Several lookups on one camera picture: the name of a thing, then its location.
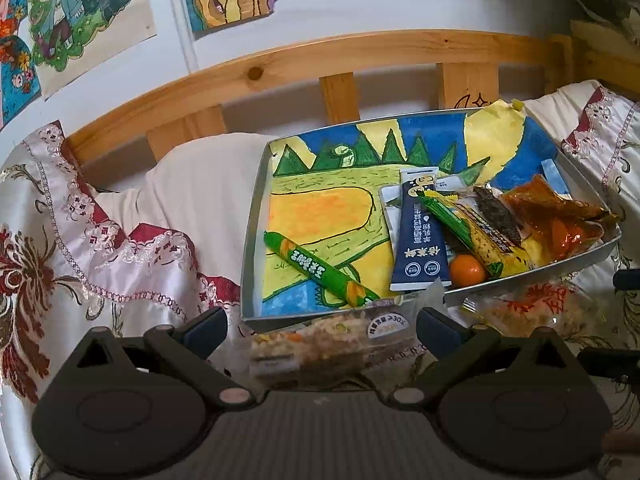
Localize floral satin sofa cover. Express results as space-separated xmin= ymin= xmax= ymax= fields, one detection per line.
xmin=0 ymin=84 xmax=640 ymax=480

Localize white wall pipe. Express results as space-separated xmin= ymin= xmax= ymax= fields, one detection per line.
xmin=170 ymin=0 xmax=198 ymax=74

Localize blue calcium milk powder sachet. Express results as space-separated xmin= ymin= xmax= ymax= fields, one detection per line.
xmin=390 ymin=167 xmax=451 ymax=292

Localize white green seaweed snack packet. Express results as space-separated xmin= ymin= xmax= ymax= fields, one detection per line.
xmin=378 ymin=174 xmax=468 ymax=252

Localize blond child wall drawing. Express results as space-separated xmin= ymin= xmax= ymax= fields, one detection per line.
xmin=27 ymin=0 xmax=156 ymax=99

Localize orange jelly snack bag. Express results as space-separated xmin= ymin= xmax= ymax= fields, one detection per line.
xmin=501 ymin=174 xmax=617 ymax=266

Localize clear nut bar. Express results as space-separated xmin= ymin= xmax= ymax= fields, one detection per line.
xmin=248 ymin=301 xmax=420 ymax=386

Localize small orange mandarin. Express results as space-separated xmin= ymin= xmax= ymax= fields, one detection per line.
xmin=449 ymin=255 xmax=487 ymax=288

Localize anime girl wall drawing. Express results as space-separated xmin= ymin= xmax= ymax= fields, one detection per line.
xmin=0 ymin=0 xmax=40 ymax=128

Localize dark dried fruit packet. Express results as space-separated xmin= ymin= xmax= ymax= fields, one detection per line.
xmin=473 ymin=186 xmax=522 ymax=247

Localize clear red-print peanut snack bag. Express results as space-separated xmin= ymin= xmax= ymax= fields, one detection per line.
xmin=461 ymin=280 xmax=605 ymax=339

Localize cream cushion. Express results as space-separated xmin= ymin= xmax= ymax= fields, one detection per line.
xmin=94 ymin=78 xmax=601 ymax=281

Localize yellow green sushi seaweed packet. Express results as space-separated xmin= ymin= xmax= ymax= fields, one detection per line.
xmin=419 ymin=191 xmax=534 ymax=280

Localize wooden sofa backrest frame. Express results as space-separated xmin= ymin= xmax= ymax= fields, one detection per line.
xmin=64 ymin=29 xmax=639 ymax=165

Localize silver tray with dinosaur drawing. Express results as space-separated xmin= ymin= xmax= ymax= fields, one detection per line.
xmin=241 ymin=101 xmax=602 ymax=328

